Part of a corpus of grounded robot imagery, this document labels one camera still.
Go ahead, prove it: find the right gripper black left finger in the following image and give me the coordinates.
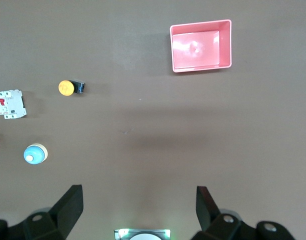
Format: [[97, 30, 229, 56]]
[[0, 184, 84, 240]]

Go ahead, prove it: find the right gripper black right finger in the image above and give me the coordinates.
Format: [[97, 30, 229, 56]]
[[191, 185, 297, 240]]

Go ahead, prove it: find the yellow push button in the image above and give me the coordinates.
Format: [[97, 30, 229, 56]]
[[58, 79, 86, 97]]

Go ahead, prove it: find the blue call bell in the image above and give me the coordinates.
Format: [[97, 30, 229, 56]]
[[23, 142, 49, 166]]

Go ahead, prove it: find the pink plastic box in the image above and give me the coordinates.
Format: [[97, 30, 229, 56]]
[[169, 19, 233, 74]]

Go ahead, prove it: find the white circuit breaker, red switch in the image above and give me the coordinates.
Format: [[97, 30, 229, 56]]
[[0, 89, 28, 120]]

